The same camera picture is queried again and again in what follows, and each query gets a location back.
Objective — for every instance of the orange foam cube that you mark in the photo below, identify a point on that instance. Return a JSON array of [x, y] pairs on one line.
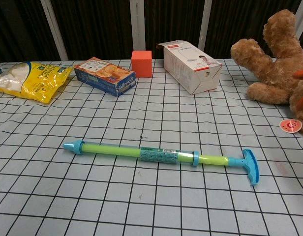
[[141, 65]]

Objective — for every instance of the white red carton box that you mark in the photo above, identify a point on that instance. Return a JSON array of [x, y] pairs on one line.
[[190, 68]]

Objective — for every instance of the blue orange biscuit box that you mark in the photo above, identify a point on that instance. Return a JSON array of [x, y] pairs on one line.
[[102, 73]]

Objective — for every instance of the white black checkered tablecloth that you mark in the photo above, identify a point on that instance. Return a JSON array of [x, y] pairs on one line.
[[151, 201]]

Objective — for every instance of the yellow snack bag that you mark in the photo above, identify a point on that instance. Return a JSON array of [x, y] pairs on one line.
[[36, 81]]

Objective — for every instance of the brown teddy bear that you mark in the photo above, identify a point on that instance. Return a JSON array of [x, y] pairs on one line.
[[279, 73]]

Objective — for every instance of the round red white tag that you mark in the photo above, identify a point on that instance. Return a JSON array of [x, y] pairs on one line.
[[290, 126]]

